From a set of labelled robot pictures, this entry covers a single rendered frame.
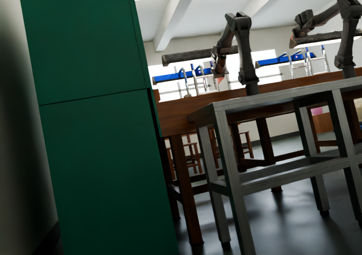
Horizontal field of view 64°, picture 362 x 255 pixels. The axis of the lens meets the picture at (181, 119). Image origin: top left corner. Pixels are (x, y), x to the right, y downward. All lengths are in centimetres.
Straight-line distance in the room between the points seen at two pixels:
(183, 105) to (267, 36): 712
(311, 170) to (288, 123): 692
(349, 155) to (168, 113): 88
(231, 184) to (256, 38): 734
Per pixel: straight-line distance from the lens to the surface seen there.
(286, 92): 135
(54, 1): 168
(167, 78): 247
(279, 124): 813
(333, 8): 190
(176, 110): 156
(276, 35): 872
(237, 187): 121
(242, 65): 151
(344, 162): 150
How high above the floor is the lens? 55
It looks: 4 degrees up
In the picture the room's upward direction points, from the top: 12 degrees counter-clockwise
